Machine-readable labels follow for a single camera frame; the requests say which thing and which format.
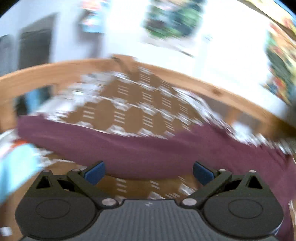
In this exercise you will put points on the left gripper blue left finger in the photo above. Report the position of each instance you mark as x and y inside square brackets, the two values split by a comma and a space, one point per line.
[94, 173]

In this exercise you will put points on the maroon long-sleeve sweater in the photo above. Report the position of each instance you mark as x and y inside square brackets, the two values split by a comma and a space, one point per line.
[158, 158]

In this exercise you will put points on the brown PF patterned duvet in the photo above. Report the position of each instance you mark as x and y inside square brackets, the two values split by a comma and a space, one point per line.
[139, 105]

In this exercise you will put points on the dark doorway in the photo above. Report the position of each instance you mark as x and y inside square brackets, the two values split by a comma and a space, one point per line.
[35, 42]

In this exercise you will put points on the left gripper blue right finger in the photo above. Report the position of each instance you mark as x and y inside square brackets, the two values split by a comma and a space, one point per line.
[203, 174]

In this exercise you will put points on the wooden bed frame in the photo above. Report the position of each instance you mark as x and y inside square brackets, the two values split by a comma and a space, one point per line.
[61, 74]

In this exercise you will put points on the anime boy poster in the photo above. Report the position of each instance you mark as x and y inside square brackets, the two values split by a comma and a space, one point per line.
[174, 24]

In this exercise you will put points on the small cartoon poster left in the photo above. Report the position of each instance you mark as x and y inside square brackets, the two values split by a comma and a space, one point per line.
[94, 18]

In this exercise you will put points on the colourful landscape poster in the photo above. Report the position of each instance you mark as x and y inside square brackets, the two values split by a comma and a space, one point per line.
[280, 51]

